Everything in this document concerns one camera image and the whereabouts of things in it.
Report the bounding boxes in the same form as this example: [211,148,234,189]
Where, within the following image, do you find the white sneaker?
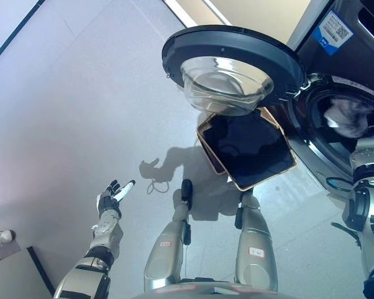
[0,229,15,247]

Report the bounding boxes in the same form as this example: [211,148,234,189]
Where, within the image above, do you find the white counter cabinet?
[161,0,312,50]

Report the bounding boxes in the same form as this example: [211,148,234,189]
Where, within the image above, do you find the grey front-load washing machine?
[267,0,374,200]

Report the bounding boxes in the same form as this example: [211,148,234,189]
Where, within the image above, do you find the grey robot torso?
[133,278,279,299]

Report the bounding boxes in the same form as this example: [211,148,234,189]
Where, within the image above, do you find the dark navy clothes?
[202,112,295,189]

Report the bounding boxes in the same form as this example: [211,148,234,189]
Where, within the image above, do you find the blue white QR sticker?
[313,9,355,57]

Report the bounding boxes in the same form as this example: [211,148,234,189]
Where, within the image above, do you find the tan laundry basket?
[196,107,299,192]

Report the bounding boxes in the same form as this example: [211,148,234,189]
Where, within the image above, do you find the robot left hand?
[96,179,137,219]

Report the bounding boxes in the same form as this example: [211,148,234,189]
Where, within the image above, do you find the round glass washer door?
[161,24,306,118]

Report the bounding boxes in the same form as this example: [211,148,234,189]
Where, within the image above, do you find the grey box with black edge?
[0,245,55,299]

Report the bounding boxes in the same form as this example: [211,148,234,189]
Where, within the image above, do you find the silver robot right leg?
[233,191,280,293]

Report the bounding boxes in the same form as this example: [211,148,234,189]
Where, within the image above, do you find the white cloth with blue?
[323,98,374,138]

